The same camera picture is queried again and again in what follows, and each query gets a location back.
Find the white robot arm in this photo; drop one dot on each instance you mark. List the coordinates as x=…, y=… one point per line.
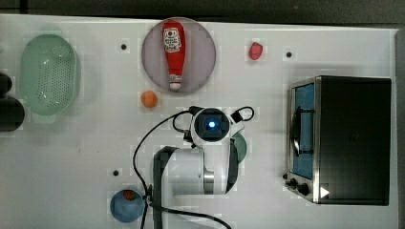
x=209, y=166

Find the orange toy fruit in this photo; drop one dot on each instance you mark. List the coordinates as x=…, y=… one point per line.
x=149, y=99

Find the grey round plate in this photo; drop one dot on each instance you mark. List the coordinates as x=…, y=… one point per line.
x=199, y=62

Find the red strawberry toy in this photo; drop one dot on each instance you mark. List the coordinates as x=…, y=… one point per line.
x=255, y=51

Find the red ketchup bottle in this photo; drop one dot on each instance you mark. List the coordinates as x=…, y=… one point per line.
x=174, y=45

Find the small red toy in bowl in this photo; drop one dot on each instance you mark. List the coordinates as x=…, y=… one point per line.
x=129, y=194

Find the blue bowl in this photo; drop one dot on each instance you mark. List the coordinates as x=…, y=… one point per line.
x=125, y=210

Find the silver black toaster oven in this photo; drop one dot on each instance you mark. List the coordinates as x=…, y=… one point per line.
x=339, y=140

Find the green perforated colander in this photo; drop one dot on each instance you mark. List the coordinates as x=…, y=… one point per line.
x=48, y=77

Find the large black pan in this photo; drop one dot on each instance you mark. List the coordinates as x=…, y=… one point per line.
x=12, y=114

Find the small black pot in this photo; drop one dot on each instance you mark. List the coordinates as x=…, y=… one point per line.
x=5, y=83

